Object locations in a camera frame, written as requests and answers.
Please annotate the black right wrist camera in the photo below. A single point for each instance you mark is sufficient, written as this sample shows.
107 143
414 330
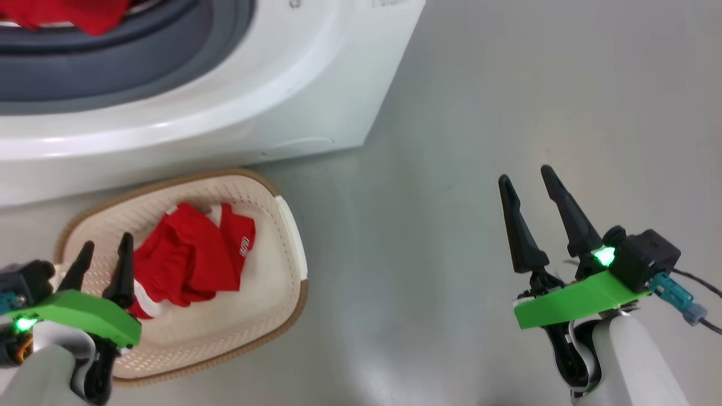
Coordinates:
643 256

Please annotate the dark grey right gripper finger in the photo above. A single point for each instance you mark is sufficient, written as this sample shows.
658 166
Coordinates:
575 225
522 237

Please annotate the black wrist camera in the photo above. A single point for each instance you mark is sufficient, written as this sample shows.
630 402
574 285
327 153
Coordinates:
643 256
28 279

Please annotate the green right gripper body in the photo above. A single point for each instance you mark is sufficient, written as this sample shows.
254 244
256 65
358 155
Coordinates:
575 304

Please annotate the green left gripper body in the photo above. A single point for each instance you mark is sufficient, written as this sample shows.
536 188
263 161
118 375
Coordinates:
79 313

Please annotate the white washing machine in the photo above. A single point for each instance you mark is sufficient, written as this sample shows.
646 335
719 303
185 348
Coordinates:
225 113

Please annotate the red shirt with white trim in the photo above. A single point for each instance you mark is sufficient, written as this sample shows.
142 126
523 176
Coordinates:
186 259

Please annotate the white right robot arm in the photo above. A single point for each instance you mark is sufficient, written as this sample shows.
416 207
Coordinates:
632 366

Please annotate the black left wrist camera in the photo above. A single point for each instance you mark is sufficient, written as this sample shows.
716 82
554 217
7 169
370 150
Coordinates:
28 279

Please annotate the red garment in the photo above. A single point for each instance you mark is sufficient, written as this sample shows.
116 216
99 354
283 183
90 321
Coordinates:
67 14

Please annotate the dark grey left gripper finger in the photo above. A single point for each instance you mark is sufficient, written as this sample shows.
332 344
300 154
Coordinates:
124 276
79 273

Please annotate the cream perforated laundry basket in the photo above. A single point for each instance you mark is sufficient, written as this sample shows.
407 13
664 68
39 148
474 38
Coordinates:
259 304

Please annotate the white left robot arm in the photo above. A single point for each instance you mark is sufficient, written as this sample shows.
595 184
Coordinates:
39 378

